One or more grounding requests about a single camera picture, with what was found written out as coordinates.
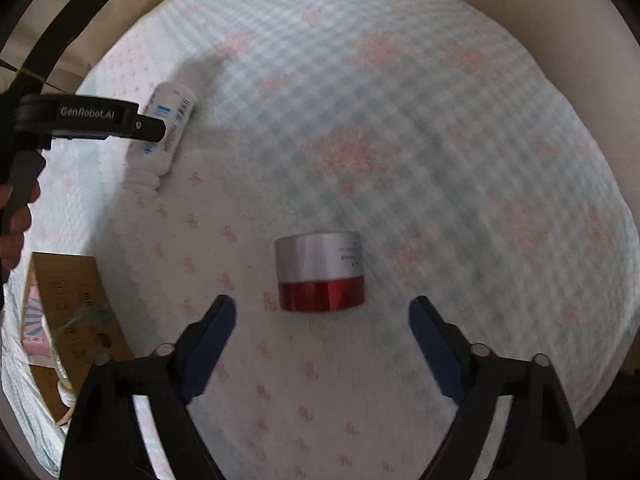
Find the cardboard box with pink print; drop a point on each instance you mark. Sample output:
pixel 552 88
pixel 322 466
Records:
pixel 75 300

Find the person's left hand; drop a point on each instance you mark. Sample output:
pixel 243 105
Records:
pixel 15 235

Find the white plastic bottle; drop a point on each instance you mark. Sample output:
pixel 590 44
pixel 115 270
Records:
pixel 165 160

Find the red jar with silver lid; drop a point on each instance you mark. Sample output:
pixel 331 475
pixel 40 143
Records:
pixel 320 275

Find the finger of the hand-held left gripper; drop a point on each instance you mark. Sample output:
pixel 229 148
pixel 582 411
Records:
pixel 70 30
pixel 152 129

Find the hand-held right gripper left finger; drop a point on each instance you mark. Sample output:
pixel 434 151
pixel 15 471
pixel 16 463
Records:
pixel 210 350

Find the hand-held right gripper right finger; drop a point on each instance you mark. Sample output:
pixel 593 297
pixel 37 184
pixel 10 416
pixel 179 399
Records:
pixel 440 355

